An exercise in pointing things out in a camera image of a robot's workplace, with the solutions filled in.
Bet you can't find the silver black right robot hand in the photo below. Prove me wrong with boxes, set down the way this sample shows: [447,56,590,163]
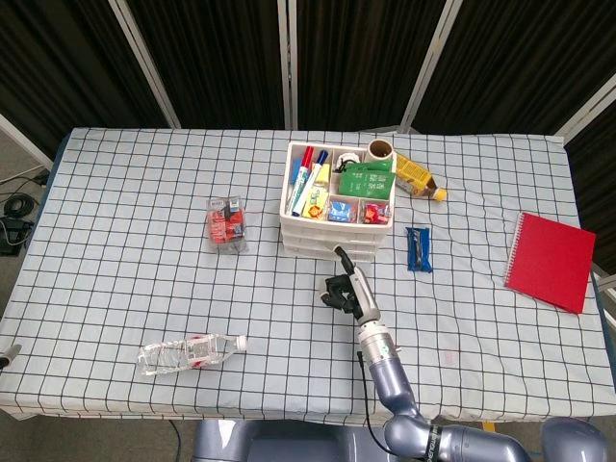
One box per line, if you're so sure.
[321,244,382,322]

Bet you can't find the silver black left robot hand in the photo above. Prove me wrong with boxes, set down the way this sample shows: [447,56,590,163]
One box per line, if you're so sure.
[0,344,23,371]

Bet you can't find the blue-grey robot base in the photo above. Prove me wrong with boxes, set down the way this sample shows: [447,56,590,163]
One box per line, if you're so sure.
[192,418,391,462]

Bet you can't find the clear bottom drawer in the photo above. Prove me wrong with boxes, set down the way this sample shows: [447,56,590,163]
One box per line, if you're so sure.
[287,247,380,263]

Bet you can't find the white drawer organizer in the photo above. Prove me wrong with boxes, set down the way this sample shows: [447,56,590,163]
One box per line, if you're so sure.
[278,141,398,264]

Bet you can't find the clear middle drawer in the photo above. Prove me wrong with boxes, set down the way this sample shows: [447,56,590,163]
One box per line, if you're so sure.
[283,238,387,251]

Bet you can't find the red packaged item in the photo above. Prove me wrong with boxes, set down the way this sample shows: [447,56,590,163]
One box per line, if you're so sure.
[205,194,250,255]

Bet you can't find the blue snack packet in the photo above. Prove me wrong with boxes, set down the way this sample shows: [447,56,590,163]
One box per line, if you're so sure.
[405,225,434,274]

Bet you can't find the red small packet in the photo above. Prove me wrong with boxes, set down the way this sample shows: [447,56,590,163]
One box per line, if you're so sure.
[361,201,391,226]

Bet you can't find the blue small packet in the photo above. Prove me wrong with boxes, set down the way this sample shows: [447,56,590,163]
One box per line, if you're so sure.
[328,199,357,223]

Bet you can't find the yellow cartoon snack packet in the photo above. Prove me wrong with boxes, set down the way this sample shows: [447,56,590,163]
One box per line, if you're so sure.
[303,163,333,221]

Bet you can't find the green tea packet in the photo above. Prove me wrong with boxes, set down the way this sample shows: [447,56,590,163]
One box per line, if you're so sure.
[338,161,397,201]

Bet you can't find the black floor power adapter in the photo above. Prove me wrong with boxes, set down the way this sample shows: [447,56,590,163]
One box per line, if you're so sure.
[0,217,33,256]

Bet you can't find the blue checked tablecloth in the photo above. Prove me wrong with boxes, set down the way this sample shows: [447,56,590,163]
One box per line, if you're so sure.
[0,126,616,431]

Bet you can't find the blue cap whiteboard marker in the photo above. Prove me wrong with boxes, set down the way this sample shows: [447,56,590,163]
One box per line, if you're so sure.
[292,150,330,218]

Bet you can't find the yellow label tea bottle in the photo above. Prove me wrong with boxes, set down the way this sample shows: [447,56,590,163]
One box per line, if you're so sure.
[393,151,449,203]

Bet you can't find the red cap whiteboard marker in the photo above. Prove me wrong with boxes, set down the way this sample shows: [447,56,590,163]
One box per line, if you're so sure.
[287,146,315,217]

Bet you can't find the white black small clip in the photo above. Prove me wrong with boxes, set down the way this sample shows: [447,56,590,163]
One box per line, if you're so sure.
[334,152,362,175]

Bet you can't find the brown cardboard tape roll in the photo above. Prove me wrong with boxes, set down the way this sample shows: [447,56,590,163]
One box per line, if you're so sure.
[368,138,397,164]

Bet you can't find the clear plastic water bottle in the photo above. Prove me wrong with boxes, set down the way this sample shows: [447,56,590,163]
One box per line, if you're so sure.
[137,333,249,377]

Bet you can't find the red spiral notebook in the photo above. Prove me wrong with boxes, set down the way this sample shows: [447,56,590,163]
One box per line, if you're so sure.
[502,211,598,315]

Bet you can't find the black folding screen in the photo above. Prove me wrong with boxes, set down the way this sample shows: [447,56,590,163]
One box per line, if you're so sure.
[0,0,616,160]

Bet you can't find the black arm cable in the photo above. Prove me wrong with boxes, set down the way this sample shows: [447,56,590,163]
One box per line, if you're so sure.
[356,350,394,453]

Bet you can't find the black coiled floor cable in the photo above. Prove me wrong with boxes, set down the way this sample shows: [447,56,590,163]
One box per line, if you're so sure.
[0,175,49,220]

